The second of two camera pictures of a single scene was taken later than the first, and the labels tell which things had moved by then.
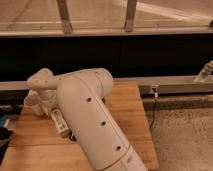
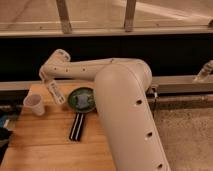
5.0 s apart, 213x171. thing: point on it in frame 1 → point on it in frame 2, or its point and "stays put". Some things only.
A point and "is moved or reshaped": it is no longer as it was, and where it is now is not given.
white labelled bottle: (60, 121) is moved or reshaped
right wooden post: (130, 15) stays put
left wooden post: (63, 8) stays put
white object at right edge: (206, 70) stays put
